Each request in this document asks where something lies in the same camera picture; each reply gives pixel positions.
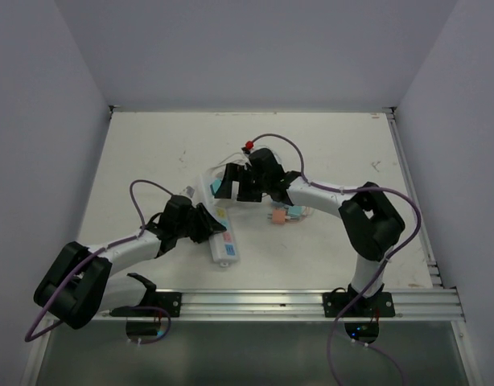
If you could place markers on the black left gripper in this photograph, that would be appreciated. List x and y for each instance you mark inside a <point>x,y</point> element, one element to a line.
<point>203,233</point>

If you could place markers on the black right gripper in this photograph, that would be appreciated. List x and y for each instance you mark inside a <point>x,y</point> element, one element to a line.
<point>233,173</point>

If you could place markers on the white power strip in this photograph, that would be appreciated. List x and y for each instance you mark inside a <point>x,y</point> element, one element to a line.
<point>222,242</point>

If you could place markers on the orange charger plug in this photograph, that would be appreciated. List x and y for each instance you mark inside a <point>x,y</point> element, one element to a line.
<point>278,219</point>

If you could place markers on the mint green charger plug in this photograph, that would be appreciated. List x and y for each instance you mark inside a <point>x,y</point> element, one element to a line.
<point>295,213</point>

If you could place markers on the light blue charger plug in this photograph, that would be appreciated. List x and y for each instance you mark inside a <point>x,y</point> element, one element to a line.
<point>280,211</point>

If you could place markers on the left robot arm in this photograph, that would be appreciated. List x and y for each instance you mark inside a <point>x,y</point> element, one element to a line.
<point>82,281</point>

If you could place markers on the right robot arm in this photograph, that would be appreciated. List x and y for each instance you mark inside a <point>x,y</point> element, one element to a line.
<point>371,222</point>

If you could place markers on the teal dual usb charger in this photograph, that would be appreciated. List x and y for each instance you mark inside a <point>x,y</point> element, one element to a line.
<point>215,188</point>

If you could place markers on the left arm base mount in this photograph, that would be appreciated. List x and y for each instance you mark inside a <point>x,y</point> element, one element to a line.
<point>135,296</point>

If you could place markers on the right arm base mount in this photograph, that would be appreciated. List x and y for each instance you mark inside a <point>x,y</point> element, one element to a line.
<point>371,310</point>

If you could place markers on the right side aluminium rail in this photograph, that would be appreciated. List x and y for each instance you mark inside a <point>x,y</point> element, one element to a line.
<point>423,235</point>

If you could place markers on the aluminium table rail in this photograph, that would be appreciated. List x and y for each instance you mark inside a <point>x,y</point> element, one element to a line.
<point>307,305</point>

